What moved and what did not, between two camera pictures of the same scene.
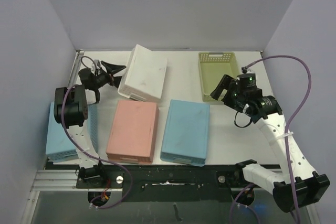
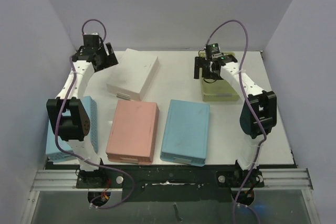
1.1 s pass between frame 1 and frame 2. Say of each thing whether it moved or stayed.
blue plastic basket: stayed
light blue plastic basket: stayed
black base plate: stayed
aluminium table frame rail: stayed
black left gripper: moved
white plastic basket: moved
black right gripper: moved
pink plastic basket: stayed
